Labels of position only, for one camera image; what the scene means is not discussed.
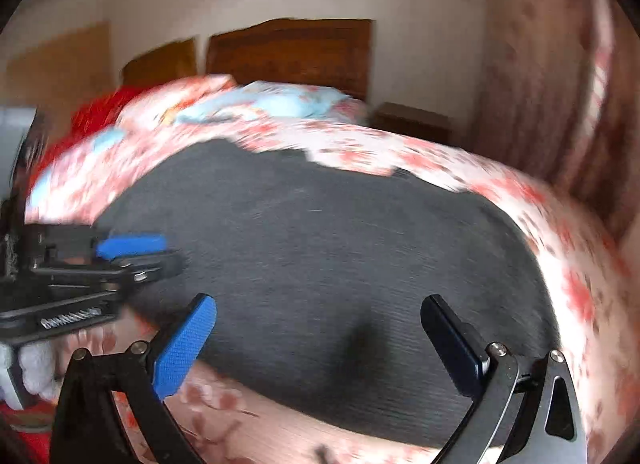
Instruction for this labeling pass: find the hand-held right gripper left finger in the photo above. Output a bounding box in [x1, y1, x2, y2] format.
[49, 293, 218, 464]

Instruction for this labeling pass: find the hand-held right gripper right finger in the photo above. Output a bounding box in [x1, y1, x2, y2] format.
[420, 295, 590, 464]

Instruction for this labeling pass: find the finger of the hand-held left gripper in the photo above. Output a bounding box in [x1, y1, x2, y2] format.
[112, 250, 185, 291]
[92, 233, 169, 261]

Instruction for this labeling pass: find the dark grey knit garment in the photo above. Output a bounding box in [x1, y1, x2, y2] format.
[92, 138, 561, 449]

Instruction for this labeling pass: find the person's left hand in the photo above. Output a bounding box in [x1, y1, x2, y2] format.
[0, 339, 63, 402]

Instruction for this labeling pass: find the red cloth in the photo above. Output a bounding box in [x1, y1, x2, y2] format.
[42, 85, 146, 157]

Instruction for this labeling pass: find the red floral bedsheet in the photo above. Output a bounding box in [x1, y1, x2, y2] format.
[22, 73, 633, 464]

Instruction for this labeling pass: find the small wooden headboard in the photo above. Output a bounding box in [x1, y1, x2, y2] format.
[121, 37, 198, 91]

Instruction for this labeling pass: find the light blue printed blanket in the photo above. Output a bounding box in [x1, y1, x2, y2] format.
[175, 80, 348, 125]

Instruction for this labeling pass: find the wooden nightstand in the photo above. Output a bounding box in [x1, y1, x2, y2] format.
[371, 102, 453, 146]

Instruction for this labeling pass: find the dark wooden headboard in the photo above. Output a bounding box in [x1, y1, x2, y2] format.
[206, 18, 375, 101]

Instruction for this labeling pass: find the patterned curtain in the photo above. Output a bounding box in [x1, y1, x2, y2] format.
[467, 0, 640, 245]

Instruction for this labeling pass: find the light wooden wall panel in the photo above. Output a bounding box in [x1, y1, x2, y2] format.
[2, 20, 113, 110]

